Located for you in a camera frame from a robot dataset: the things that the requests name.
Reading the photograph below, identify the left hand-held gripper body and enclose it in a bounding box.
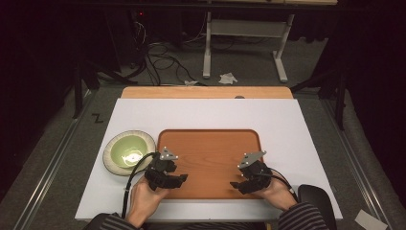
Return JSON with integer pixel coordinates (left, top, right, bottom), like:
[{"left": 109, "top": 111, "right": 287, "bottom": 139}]
[{"left": 144, "top": 146, "right": 180, "bottom": 192}]

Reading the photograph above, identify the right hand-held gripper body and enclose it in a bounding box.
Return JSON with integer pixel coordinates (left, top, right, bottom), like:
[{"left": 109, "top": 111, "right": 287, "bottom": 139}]
[{"left": 236, "top": 149, "right": 274, "bottom": 196}]

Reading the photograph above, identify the brown wooden tray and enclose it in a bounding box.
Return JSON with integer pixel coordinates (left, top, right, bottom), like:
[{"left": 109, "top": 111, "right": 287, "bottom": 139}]
[{"left": 156, "top": 128, "right": 263, "bottom": 201}]

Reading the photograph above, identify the green ceramic bowl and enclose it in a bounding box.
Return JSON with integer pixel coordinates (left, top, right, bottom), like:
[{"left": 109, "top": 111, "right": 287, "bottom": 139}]
[{"left": 110, "top": 133, "right": 149, "bottom": 169}]

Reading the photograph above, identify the pale green bowl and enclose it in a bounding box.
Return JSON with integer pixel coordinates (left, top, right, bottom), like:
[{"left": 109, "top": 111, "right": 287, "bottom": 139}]
[{"left": 101, "top": 129, "right": 157, "bottom": 177}]

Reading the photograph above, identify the person's right hand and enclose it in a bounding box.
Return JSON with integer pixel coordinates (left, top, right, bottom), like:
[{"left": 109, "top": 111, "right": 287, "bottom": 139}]
[{"left": 253, "top": 175, "right": 299, "bottom": 213}]

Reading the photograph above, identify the person's left hand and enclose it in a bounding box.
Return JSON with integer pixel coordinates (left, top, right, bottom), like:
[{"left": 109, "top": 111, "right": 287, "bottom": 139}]
[{"left": 124, "top": 175, "right": 170, "bottom": 228}]

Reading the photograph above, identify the black chair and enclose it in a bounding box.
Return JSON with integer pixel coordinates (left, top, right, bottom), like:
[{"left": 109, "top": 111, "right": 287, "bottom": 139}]
[{"left": 297, "top": 183, "right": 338, "bottom": 230}]

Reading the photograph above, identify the white board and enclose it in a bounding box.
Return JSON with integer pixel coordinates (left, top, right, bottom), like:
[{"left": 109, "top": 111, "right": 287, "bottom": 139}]
[{"left": 74, "top": 98, "right": 344, "bottom": 222}]

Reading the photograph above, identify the light wooden table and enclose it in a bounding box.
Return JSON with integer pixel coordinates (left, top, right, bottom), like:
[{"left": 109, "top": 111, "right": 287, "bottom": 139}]
[{"left": 120, "top": 85, "right": 294, "bottom": 100}]

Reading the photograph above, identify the large crumpled white paper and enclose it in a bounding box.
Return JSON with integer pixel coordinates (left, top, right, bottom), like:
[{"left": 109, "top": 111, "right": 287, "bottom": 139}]
[{"left": 217, "top": 72, "right": 239, "bottom": 86}]

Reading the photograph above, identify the black metal stand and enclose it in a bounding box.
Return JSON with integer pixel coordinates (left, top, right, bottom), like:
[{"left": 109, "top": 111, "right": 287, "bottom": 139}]
[
  {"left": 288, "top": 68, "right": 349, "bottom": 131},
  {"left": 72, "top": 58, "right": 139, "bottom": 120}
]

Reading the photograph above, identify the flat white paper sheet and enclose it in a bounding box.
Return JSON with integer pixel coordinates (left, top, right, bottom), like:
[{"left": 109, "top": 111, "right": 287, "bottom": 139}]
[{"left": 353, "top": 208, "right": 389, "bottom": 230}]

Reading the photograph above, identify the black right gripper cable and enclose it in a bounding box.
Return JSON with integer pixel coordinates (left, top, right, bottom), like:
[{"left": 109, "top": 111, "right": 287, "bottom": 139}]
[{"left": 267, "top": 167, "right": 300, "bottom": 203}]

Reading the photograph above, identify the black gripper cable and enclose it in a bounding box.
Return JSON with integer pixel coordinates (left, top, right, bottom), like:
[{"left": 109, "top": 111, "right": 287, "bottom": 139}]
[
  {"left": 267, "top": 167, "right": 300, "bottom": 203},
  {"left": 120, "top": 151, "right": 160, "bottom": 220}
]

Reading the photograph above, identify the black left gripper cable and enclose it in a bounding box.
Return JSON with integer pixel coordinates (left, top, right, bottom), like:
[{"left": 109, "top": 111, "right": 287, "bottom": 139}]
[{"left": 120, "top": 151, "right": 160, "bottom": 220}]

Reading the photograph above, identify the silver metal floor rail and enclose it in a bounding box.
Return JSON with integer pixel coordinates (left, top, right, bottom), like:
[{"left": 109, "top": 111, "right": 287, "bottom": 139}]
[
  {"left": 320, "top": 97, "right": 395, "bottom": 230},
  {"left": 11, "top": 89, "right": 97, "bottom": 230}
]

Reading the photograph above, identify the tangle of black floor cables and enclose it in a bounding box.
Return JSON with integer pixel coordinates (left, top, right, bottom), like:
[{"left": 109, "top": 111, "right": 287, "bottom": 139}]
[{"left": 128, "top": 18, "right": 209, "bottom": 87}]

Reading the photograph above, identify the white metal desk frame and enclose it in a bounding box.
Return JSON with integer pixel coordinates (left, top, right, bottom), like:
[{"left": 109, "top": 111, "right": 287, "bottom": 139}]
[{"left": 202, "top": 10, "right": 296, "bottom": 84}]

